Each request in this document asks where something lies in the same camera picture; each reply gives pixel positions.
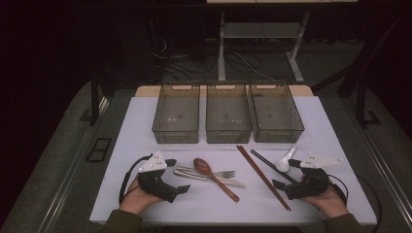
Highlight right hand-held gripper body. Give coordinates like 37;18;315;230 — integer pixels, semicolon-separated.
284;152;344;201

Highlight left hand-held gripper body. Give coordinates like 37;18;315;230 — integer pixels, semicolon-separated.
137;150;181;204

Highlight black chopstick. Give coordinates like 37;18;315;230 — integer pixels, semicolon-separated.
251;149;299;184
250;150;297;185

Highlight brown wooden spoon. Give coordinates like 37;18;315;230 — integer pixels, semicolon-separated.
192;157;241;204

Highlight metal forks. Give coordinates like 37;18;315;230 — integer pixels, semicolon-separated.
173;169;247;189

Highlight metal fork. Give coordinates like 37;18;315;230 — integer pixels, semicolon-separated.
176;165;236;180

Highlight clear grey plastic bin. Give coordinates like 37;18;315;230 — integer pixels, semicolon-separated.
152;81;201;145
205;81;253;145
248;81;305;144

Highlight person's right hand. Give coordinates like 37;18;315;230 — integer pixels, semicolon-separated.
299;183;349;218

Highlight person's left hand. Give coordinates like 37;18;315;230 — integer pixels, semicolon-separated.
119;177;163;216

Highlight black metal stand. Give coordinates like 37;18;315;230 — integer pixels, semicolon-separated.
312;17;404;128
89;73;102;126

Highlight right hand-held gripper cable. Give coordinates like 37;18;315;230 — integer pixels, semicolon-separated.
326;174;383;233

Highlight black rectangular floor frame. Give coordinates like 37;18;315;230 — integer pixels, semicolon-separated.
86;137;113;163

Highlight metal floor rail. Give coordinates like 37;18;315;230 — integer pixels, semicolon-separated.
40;96;110;233
356;125;412;222

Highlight bundle of floor cables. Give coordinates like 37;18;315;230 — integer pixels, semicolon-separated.
150;35;286;83

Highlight white metal desk frame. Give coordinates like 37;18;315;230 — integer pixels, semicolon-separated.
206;0;359;83

